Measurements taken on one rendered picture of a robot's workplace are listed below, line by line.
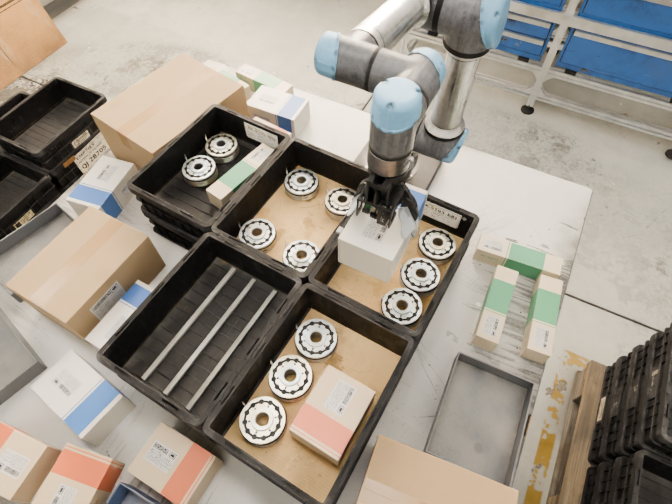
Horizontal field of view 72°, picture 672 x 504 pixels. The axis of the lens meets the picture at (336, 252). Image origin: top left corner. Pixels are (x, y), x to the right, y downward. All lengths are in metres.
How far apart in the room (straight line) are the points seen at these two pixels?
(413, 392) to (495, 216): 0.65
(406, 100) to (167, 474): 0.93
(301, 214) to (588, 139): 2.13
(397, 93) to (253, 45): 2.85
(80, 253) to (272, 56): 2.31
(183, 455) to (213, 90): 1.12
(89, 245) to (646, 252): 2.41
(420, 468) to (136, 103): 1.37
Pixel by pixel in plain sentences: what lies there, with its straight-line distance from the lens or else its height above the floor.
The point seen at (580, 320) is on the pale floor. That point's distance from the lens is 2.36.
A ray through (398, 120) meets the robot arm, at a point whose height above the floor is 1.44.
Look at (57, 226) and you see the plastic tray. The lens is 1.73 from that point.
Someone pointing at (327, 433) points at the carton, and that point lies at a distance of 1.02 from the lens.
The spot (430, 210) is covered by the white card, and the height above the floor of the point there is 0.89.
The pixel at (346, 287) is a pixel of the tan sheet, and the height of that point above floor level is 0.83.
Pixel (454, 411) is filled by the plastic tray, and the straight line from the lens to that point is 1.27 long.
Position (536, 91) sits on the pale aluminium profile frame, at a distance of 3.06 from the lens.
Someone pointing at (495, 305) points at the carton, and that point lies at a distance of 1.35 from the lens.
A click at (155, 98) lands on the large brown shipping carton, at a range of 1.71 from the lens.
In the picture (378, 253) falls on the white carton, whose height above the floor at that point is 1.13.
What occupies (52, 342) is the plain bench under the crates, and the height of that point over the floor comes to 0.70.
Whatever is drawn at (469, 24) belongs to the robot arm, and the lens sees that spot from 1.14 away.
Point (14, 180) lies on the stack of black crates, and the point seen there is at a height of 0.38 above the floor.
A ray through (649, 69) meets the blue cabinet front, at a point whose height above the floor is 0.44.
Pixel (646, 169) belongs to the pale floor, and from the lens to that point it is 3.11.
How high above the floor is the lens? 1.91
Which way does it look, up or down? 57 degrees down
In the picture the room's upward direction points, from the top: straight up
